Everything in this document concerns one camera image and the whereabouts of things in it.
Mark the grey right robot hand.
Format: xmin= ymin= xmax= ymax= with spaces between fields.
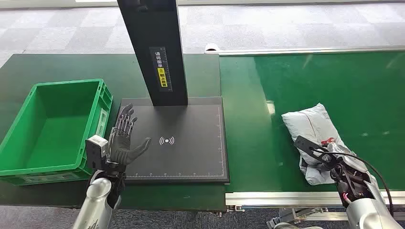
xmin=316 ymin=141 xmax=357 ymax=172

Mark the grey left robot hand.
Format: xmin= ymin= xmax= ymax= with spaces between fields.
xmin=107 ymin=104 xmax=152 ymax=167

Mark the grey plastic mailer package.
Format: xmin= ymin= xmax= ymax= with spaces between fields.
xmin=281 ymin=103 xmax=357 ymax=186

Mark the green conveyor belt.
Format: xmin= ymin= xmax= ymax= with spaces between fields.
xmin=219 ymin=50 xmax=405 ymax=193

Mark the black scanner base platform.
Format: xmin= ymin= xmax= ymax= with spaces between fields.
xmin=118 ymin=97 xmax=230 ymax=185

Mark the green plastic crate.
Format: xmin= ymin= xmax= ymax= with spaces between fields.
xmin=0 ymin=79 xmax=114 ymax=186

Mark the black yellow column label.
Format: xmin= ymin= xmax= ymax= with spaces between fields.
xmin=149 ymin=46 xmax=173 ymax=93

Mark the black scanner column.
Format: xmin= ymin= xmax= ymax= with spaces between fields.
xmin=116 ymin=0 xmax=189 ymax=107

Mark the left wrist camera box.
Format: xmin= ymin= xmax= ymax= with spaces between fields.
xmin=85 ymin=135 xmax=109 ymax=171

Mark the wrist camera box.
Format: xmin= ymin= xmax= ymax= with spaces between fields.
xmin=293 ymin=135 xmax=333 ymax=165
xmin=85 ymin=135 xmax=109 ymax=171

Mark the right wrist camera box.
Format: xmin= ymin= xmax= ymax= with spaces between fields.
xmin=293 ymin=135 xmax=333 ymax=165

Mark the wide aluminium conveyor rail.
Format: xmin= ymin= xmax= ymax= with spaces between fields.
xmin=225 ymin=189 xmax=405 ymax=209

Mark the thin aluminium conveyor rail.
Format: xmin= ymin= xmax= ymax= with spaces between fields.
xmin=205 ymin=45 xmax=405 ymax=56

